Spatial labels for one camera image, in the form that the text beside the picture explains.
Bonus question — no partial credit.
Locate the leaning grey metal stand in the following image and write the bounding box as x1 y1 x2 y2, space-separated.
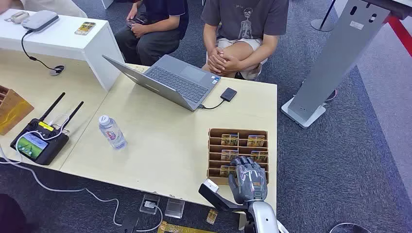
281 0 392 129

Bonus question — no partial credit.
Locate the black pole with round base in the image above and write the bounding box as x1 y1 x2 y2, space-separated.
310 0 337 32

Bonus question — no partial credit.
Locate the seated person's left hand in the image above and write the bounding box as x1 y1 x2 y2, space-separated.
216 51 242 74

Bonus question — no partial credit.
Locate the black remote controller with antennas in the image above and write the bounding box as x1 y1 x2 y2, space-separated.
10 92 85 166

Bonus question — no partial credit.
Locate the red strip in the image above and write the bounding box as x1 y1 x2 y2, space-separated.
384 14 412 58

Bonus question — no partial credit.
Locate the dark beam above stand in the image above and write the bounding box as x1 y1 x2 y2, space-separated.
363 0 412 20

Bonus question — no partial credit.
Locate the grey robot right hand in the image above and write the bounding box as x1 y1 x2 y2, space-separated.
227 156 268 205

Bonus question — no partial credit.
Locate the square metal floor plate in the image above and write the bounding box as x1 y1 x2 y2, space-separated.
164 198 186 219

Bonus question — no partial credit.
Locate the dark-outfit person's left hand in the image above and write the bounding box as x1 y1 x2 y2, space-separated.
131 23 149 39

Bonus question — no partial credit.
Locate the black drive cable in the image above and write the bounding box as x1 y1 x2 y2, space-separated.
198 99 226 111

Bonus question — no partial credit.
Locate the person in dark outfit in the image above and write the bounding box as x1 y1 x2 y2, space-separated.
114 0 189 67

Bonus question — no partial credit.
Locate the seated person's right hand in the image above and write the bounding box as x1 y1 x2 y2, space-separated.
207 48 226 75

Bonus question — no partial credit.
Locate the person in pale outfit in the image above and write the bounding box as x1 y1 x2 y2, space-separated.
0 0 88 18

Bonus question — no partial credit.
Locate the black object on floor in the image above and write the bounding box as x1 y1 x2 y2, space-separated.
120 214 142 233

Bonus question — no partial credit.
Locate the printed card on shelf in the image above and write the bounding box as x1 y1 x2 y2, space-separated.
74 21 97 36

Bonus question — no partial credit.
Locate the small beige device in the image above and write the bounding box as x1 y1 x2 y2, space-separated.
4 11 30 24

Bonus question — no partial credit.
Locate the printed card on floor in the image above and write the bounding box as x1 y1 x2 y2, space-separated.
206 208 219 225

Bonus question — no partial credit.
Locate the person in skeleton print shirt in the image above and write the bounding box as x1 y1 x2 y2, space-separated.
201 0 290 81

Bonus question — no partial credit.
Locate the floor socket box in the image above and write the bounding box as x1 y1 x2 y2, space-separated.
139 193 161 215

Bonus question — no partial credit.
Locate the black device cable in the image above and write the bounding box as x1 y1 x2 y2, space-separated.
20 29 64 72

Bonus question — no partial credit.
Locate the grey rounded flat device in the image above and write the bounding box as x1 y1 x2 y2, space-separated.
21 10 60 33

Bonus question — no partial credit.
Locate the clear plastic water bottle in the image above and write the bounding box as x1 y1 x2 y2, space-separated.
98 115 128 150

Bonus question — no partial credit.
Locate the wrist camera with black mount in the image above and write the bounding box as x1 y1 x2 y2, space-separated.
198 179 250 214

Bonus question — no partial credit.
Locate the dark-outfit person's right hand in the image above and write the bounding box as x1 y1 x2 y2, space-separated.
126 3 139 22

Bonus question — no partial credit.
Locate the white desk riser shelf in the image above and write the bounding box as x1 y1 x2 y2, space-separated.
0 8 125 92

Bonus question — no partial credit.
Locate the gold sheet on floor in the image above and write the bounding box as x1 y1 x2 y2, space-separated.
157 220 216 233

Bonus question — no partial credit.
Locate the round desk cable grommet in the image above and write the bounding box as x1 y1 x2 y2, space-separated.
50 65 66 77

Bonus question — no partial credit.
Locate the black external drive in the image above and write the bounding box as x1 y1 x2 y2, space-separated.
220 87 238 102

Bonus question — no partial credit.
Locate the wooden box with gold sheet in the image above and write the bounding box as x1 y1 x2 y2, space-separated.
0 85 35 136

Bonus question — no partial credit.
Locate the wooden slotted card holder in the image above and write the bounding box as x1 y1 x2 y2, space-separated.
206 128 270 186

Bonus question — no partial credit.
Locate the long white cable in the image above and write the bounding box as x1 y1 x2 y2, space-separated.
0 113 164 233

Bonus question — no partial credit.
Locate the printed yellow-green card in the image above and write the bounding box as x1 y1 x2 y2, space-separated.
247 135 266 148
221 134 240 146
220 166 237 178
221 150 239 162
250 151 269 163

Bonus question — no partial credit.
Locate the grey open laptop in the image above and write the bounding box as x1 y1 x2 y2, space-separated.
102 54 222 112

